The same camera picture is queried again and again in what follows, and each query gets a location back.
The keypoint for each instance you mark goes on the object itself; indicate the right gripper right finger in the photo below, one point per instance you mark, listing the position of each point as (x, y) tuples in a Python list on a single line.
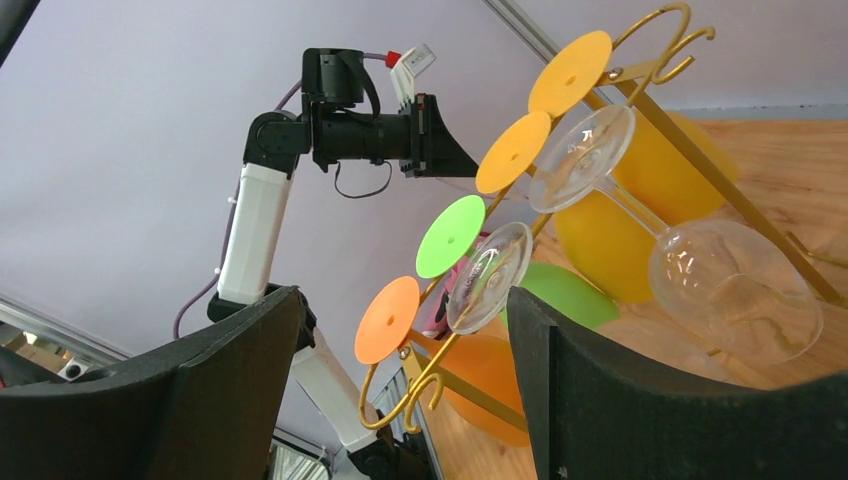
[(598, 410)]

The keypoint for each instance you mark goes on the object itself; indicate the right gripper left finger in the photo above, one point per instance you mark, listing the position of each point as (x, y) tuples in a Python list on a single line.
[(200, 407)]

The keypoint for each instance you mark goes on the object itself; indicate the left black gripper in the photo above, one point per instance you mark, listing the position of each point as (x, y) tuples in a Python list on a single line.
[(434, 152)]

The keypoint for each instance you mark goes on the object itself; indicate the clear wine glass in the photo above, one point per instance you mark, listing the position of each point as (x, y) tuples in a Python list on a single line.
[(503, 260), (717, 277)]

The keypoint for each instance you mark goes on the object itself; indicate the orange plastic glass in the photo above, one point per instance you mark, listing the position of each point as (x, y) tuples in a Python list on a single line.
[(474, 373)]

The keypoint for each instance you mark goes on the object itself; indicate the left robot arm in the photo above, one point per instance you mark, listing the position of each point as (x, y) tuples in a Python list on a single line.
[(341, 119)]

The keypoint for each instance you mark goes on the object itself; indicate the green plastic glass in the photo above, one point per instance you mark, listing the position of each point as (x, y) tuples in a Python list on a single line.
[(455, 233)]

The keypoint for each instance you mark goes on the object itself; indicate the far yellow plastic glass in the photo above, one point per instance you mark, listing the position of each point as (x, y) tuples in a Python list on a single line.
[(653, 170)]

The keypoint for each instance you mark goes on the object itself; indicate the yellow plastic glass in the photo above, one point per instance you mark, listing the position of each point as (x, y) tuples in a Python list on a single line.
[(653, 170), (599, 239)]

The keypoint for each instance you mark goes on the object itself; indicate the gold wine glass rack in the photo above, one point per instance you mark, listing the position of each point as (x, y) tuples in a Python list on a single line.
[(627, 87)]

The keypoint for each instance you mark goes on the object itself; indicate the pink object beside table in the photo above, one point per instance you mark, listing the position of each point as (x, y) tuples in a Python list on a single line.
[(436, 325)]

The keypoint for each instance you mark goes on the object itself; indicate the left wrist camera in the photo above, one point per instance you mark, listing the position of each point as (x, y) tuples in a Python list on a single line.
[(405, 68)]

